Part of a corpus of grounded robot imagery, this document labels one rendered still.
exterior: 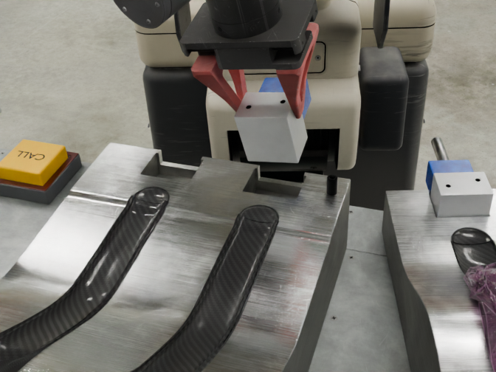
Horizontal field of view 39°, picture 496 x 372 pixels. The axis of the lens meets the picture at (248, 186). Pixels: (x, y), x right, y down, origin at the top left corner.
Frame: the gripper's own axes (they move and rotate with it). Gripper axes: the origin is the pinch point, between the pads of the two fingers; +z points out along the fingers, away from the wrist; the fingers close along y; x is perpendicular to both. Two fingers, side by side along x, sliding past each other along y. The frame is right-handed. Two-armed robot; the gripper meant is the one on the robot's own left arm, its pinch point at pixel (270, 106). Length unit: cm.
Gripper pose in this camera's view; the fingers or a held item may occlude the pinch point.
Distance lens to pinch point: 63.3
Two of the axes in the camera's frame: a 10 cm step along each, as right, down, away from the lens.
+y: 9.3, 0.5, -3.7
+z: 2.3, 7.1, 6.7
